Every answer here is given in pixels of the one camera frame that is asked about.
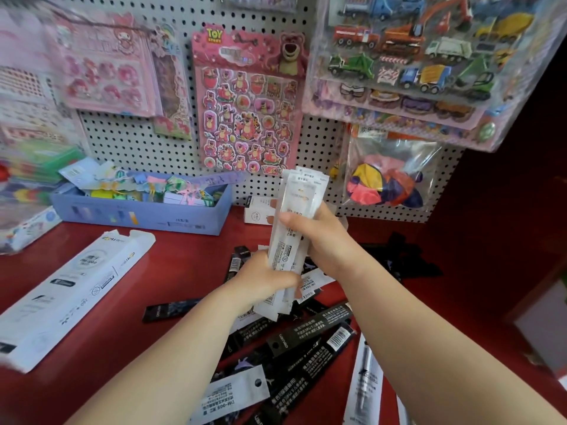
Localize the clear single pen packet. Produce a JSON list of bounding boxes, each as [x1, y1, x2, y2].
[[342, 334, 384, 425]]

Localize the stack of green boxes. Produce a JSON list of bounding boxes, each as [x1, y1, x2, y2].
[[0, 140, 86, 185]]

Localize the narrow pink sticker pack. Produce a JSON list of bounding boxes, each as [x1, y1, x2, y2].
[[148, 23, 194, 141]]

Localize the bundle of white pen packets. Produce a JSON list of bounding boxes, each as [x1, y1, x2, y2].
[[252, 166, 331, 322]]

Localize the pink bear sticker sheet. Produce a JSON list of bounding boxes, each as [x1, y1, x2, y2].
[[191, 24, 309, 176]]

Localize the person's left hand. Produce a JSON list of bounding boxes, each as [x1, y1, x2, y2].
[[229, 249, 305, 313]]

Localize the person's right forearm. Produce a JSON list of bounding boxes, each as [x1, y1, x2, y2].
[[338, 256, 567, 425]]

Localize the assorted pastel stationery packets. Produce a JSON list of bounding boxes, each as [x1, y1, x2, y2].
[[59, 157, 245, 207]]

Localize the small white box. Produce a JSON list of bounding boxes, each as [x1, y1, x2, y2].
[[244, 195, 279, 226]]

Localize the pile of black pen packets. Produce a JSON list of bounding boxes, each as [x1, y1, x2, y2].
[[142, 247, 360, 425]]

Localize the person's left forearm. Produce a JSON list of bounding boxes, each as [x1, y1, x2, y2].
[[66, 283, 249, 425]]

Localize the blue cardboard display box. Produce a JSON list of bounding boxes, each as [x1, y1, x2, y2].
[[50, 172, 234, 237]]

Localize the white pegboard panel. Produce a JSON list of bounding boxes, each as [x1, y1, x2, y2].
[[44, 0, 463, 224]]

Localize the bag of colourful balloons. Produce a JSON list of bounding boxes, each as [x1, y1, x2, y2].
[[341, 126, 444, 214]]

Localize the black crumpled bag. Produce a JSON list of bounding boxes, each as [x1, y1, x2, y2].
[[360, 232, 444, 283]]

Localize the white patterned packet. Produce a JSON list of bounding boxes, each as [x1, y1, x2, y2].
[[0, 205, 63, 256]]

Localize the vehicle sticker sheet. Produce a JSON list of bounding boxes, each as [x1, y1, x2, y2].
[[302, 0, 567, 153]]

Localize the white printed sticker sheets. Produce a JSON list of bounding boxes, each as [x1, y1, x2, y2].
[[0, 65, 89, 148]]

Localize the person's right hand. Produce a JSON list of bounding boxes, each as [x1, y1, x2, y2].
[[267, 199, 369, 280]]

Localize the train sticker sheet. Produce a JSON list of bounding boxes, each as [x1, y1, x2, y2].
[[310, 79, 488, 131]]

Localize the pink character sticker pack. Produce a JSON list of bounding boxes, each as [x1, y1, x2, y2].
[[46, 6, 158, 118]]

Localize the long white cardboard box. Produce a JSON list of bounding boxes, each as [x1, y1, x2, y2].
[[0, 229, 157, 374]]

